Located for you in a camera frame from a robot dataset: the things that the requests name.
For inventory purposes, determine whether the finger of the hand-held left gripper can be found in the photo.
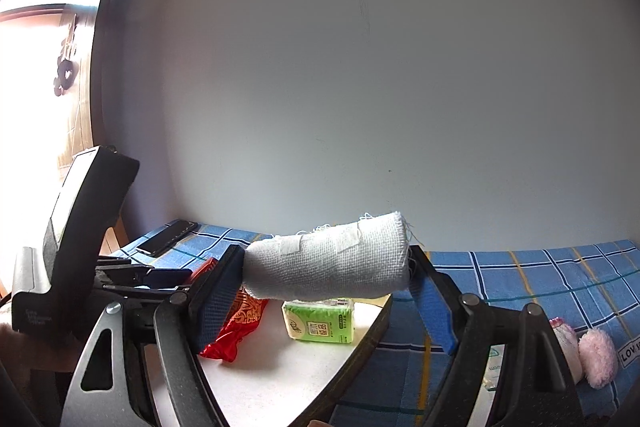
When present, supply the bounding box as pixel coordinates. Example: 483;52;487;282
102;266;196;292
95;256;156;269

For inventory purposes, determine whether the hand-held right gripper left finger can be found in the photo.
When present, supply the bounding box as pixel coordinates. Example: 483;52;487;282
60;244;246;427

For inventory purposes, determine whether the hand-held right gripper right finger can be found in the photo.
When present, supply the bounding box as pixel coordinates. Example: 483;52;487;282
407;246;586;427

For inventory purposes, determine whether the red gold-embroidered pouch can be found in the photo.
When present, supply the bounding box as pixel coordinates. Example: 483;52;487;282
190;257;271;363

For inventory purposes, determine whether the white tissue pack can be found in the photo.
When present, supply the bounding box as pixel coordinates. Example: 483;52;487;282
482;344;506;393

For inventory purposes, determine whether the gold tin box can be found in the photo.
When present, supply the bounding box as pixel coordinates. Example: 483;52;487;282
145;292;396;427

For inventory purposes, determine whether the green tissue pack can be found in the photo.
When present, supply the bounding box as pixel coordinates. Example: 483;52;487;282
282;296;356;344

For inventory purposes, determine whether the white gauze roll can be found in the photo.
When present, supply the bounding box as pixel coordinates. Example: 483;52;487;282
242;211;416;303

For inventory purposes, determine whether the pink fluffy puff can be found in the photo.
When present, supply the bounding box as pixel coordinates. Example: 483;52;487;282
578;328;618;389

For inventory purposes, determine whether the black smartphone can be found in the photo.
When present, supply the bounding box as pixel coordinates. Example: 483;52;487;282
136;219;198;258

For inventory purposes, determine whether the blue plaid bed sheet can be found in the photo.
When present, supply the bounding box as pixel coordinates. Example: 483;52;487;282
107;219;640;427

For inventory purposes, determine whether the wooden door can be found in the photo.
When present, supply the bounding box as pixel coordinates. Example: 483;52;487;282
0;0;138;228

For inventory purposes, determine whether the brass door handle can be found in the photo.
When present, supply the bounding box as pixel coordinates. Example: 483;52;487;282
52;14;82;98

